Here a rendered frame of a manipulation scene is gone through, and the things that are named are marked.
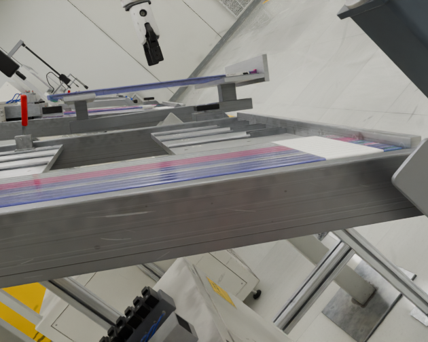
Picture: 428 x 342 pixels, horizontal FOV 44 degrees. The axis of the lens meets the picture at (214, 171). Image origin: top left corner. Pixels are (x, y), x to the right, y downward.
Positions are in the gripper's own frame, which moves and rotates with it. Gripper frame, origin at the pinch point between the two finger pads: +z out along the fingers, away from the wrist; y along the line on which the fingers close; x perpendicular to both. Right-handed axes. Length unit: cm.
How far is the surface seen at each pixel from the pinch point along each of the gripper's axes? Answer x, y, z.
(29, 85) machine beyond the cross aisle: 61, 392, -33
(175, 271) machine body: 16, -41, 46
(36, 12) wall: 36, 700, -156
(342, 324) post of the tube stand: -28, -12, 90
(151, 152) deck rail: 13.1, -38.2, 20.2
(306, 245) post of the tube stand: -23, -14, 62
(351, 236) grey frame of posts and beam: -27, -36, 55
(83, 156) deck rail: 26.6, -37.7, 16.6
